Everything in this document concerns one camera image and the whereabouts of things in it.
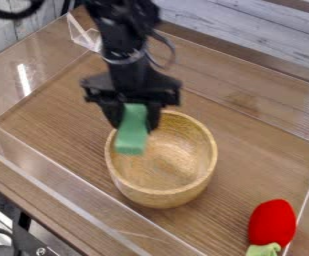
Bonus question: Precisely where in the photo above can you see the green rectangular block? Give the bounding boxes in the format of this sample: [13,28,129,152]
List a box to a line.
[114,104,149,155]

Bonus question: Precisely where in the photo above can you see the brown wooden bowl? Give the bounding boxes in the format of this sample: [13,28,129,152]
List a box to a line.
[105,110,218,209]

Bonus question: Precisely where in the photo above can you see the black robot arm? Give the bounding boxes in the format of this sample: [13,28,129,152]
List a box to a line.
[81,0,181,131]

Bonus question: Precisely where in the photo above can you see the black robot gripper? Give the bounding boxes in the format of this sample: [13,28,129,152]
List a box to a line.
[81,17,181,132]

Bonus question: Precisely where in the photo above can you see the black table leg bracket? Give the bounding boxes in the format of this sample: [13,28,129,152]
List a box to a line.
[13,211,61,256]

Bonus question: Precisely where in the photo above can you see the red plush strawberry toy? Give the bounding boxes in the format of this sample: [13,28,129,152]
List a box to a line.
[245,199,297,256]

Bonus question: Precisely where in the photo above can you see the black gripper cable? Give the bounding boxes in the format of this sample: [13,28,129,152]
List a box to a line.
[102,29,178,70]

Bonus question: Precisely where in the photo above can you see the clear acrylic corner bracket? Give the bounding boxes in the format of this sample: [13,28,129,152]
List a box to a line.
[66,14,102,53]

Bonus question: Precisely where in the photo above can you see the clear acrylic enclosure walls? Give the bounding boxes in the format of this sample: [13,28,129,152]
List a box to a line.
[0,19,309,256]

